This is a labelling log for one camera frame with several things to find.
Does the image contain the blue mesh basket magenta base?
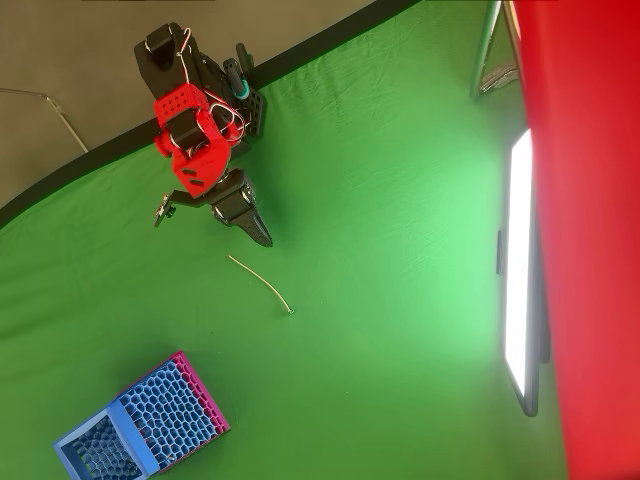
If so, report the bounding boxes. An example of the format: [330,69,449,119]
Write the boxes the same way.
[53,350,232,480]

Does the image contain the green cloth with black border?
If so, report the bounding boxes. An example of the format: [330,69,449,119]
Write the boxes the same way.
[0,0,571,480]

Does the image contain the black monitor on stand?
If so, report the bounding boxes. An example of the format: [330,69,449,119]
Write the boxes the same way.
[496,128,551,419]

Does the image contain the chrome tube stand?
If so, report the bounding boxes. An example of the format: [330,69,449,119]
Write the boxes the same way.
[468,0,524,101]

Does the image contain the red fabric panel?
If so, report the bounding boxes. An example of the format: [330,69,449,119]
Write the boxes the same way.
[509,0,640,480]

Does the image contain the small black gripper camera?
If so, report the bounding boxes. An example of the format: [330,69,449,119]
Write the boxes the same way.
[152,188,202,229]

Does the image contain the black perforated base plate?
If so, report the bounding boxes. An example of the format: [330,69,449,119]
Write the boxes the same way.
[238,87,267,139]

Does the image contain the black clamp with teal ring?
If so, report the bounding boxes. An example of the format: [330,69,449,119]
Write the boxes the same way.
[222,43,252,100]

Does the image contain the grey cable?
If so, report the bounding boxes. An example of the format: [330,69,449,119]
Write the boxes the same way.
[0,88,90,153]

